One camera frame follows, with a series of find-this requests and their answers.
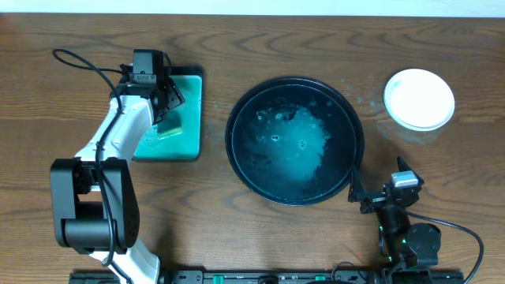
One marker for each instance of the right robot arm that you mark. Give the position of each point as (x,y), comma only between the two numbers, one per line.
(408,245)

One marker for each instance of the white plate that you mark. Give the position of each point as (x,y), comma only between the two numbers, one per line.
(419,100)

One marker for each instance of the yellow green sponge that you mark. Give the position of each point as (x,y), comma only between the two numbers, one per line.
(170,125)

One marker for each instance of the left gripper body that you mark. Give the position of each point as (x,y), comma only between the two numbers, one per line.
(172,97)

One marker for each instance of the round dark tray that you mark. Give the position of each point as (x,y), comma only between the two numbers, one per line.
(294,141)

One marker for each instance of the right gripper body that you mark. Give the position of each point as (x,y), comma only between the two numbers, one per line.
(372,203)

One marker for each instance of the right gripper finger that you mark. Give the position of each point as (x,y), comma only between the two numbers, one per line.
(402,165)
(357,191)

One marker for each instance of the rectangular tray with soapy water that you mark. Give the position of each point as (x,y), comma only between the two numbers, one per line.
(184,146)

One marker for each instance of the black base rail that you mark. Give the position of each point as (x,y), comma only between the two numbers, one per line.
(271,277)

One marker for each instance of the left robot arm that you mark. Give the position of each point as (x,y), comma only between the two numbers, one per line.
(94,205)

